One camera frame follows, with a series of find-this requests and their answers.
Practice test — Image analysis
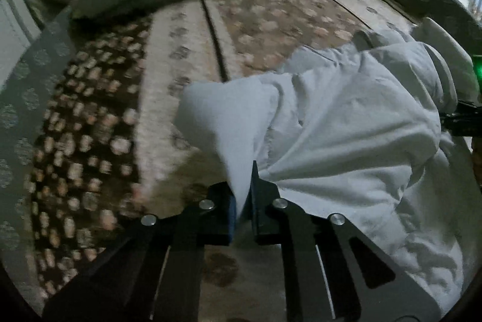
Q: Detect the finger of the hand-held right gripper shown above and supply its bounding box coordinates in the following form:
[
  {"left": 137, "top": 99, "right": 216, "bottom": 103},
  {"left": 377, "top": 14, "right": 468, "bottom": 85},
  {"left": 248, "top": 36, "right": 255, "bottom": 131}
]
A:
[{"left": 440, "top": 100, "right": 482, "bottom": 137}]

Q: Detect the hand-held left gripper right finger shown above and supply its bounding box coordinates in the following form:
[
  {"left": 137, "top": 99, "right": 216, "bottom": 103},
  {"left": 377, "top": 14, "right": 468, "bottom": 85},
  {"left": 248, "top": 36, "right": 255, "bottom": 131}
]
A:
[{"left": 249, "top": 160, "right": 442, "bottom": 322}]

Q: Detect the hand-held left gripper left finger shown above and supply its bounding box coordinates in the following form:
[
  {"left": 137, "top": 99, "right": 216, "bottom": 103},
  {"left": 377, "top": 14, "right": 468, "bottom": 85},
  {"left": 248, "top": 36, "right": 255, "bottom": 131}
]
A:
[{"left": 41, "top": 182, "right": 238, "bottom": 322}]

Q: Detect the white padded jacket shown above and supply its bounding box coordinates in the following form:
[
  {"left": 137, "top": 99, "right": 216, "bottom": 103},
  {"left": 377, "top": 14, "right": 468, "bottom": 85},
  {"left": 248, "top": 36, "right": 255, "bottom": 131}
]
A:
[{"left": 175, "top": 18, "right": 476, "bottom": 311}]

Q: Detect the floral patterned blanket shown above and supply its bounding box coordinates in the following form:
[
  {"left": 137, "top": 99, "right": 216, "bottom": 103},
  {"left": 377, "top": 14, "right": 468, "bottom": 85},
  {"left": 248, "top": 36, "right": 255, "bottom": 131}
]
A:
[{"left": 28, "top": 0, "right": 422, "bottom": 322}]

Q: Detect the grey medallion bed sheet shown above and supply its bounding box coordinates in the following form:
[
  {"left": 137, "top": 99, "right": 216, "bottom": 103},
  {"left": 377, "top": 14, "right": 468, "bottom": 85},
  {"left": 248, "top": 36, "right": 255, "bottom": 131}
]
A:
[{"left": 0, "top": 0, "right": 482, "bottom": 308}]

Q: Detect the white slatted panel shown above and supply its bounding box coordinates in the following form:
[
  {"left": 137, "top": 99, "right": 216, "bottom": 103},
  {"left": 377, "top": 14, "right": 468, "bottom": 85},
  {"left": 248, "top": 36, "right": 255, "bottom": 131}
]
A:
[{"left": 0, "top": 0, "right": 40, "bottom": 82}]

